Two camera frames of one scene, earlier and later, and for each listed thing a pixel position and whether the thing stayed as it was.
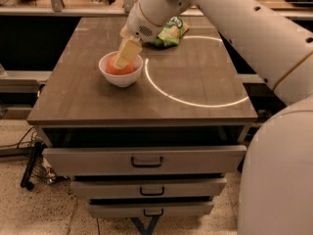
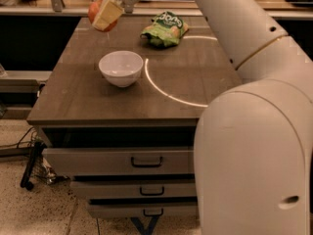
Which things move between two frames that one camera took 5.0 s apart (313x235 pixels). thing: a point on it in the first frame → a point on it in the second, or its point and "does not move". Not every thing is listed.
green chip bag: (171, 32) does not move
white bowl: (118, 80) does not move
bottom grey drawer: (145, 211) does not move
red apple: (119, 71) → (91, 15)
